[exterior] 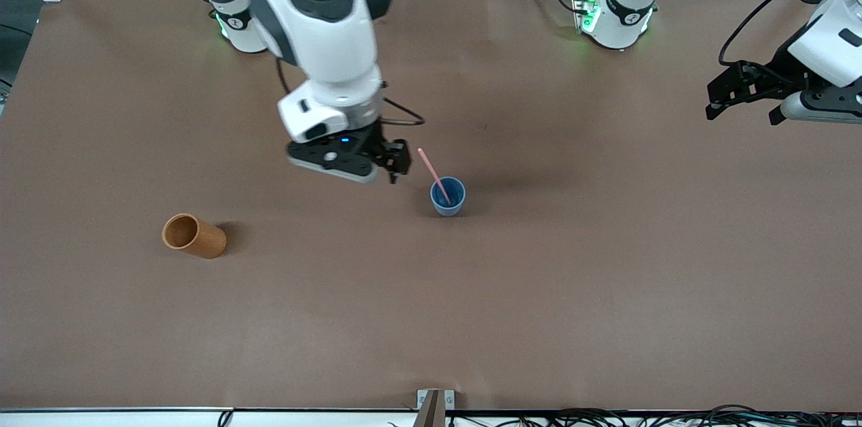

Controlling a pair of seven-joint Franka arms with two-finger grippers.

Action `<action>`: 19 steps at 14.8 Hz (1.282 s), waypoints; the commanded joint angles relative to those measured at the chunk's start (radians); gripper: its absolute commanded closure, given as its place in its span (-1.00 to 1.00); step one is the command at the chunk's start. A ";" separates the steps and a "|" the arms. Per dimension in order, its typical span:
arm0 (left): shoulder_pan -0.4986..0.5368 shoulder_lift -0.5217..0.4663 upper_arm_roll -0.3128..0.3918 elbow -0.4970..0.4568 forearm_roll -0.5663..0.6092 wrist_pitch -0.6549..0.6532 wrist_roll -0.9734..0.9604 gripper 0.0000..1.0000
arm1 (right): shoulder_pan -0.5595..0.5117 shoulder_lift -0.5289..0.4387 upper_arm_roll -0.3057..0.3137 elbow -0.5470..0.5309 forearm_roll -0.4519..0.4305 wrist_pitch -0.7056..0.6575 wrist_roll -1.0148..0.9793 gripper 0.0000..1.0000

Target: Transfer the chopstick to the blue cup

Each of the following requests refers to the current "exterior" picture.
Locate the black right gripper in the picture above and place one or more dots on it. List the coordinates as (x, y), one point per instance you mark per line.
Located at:
(374, 139)

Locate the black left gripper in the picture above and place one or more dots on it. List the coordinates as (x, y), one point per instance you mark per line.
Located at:
(780, 72)

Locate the pink chopstick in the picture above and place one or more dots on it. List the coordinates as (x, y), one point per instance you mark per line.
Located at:
(431, 170)

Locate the blue cup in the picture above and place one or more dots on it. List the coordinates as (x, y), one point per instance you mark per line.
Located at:
(448, 206)

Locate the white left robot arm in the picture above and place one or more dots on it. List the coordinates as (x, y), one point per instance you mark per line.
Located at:
(832, 43)

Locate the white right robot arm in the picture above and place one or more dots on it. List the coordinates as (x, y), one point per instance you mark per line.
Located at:
(323, 29)

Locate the brown wooden cup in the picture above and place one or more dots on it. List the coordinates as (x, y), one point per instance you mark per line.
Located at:
(195, 237)

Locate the brown table cover sheet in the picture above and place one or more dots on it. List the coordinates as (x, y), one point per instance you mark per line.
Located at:
(417, 306)

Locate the metal bracket with brown bar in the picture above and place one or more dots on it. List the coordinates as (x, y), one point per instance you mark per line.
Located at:
(434, 407)

